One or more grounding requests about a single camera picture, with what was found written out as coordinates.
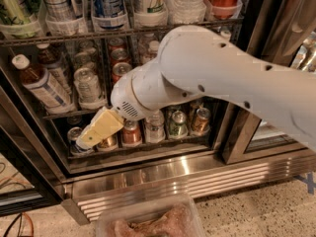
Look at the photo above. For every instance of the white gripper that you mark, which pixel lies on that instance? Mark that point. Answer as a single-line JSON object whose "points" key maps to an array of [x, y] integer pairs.
{"points": [[123, 100]]}

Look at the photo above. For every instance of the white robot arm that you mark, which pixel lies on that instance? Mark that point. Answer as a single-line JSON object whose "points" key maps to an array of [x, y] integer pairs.
{"points": [[193, 62]]}

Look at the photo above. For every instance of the gold can bottom shelf left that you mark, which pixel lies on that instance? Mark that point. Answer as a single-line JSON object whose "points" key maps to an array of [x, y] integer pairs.
{"points": [[108, 144]]}

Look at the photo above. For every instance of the gold can shelf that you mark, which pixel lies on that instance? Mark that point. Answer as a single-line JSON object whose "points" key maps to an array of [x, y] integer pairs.
{"points": [[108, 144], [200, 123]]}

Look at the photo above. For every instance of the red can bottom shelf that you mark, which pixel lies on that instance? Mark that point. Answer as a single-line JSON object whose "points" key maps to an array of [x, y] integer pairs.
{"points": [[131, 134]]}

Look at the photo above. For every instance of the blue pepsi can bottom shelf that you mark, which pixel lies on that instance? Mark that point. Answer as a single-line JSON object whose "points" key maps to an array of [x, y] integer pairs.
{"points": [[72, 136]]}

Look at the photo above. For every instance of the silver can middle shelf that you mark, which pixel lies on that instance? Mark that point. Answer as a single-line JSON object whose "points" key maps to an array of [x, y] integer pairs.
{"points": [[87, 84]]}

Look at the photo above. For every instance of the small water bottle bottom shelf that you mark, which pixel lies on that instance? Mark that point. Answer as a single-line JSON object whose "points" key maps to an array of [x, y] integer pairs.
{"points": [[154, 127]]}

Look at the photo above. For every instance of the red cola can front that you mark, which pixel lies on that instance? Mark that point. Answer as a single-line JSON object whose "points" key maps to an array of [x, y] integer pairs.
{"points": [[119, 70]]}

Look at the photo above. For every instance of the green can bottom shelf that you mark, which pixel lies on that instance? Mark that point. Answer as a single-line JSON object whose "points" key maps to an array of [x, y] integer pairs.
{"points": [[178, 125]]}

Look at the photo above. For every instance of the clear water bottle middle shelf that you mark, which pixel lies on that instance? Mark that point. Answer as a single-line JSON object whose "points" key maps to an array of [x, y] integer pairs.
{"points": [[151, 51]]}

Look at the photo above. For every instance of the gold can bottom shelf right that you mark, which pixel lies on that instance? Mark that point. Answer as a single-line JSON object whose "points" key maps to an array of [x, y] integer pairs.
{"points": [[200, 123]]}

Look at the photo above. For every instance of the steel fridge vent grille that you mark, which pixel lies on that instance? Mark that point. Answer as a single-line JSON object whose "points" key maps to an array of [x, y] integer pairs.
{"points": [[197, 175]]}

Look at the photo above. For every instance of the blue white can top shelf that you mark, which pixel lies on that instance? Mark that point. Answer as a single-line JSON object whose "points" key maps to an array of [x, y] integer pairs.
{"points": [[109, 15]]}

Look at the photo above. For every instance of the white arizona can top shelf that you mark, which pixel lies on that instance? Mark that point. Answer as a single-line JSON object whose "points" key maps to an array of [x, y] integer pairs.
{"points": [[149, 13]]}

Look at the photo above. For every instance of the clear bottle top shelf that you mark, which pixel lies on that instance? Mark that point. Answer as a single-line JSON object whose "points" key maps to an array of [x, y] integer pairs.
{"points": [[185, 11]]}

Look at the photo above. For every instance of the tea bottle right middle shelf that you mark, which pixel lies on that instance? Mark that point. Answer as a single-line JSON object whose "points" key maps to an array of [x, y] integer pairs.
{"points": [[226, 34]]}

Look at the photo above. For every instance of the tea bottle white cap left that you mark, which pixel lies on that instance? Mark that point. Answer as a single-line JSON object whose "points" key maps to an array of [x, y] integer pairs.
{"points": [[41, 83]]}

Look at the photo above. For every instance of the clear plastic bin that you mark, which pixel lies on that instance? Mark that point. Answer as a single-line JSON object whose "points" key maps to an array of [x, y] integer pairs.
{"points": [[173, 216]]}

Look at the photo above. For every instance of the top wire shelf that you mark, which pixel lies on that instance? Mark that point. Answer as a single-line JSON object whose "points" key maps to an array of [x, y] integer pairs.
{"points": [[116, 33]]}

